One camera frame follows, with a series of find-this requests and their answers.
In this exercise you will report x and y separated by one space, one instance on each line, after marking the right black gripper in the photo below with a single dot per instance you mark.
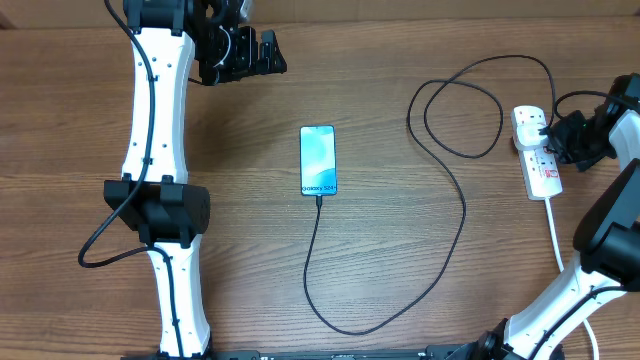
556 138

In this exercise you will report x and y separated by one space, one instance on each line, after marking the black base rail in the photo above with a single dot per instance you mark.
431 352

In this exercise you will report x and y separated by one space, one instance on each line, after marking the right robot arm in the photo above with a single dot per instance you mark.
605 263

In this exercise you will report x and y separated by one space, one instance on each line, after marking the white power strip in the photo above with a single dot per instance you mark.
539 167

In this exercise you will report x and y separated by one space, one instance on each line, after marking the Samsung Galaxy smartphone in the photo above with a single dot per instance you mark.
318 168

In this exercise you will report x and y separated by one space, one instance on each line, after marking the white USB charger plug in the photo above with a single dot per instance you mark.
530 137

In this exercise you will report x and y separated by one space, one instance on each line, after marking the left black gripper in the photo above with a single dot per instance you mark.
248 60

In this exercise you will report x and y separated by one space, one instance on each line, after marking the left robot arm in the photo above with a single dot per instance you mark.
153 195

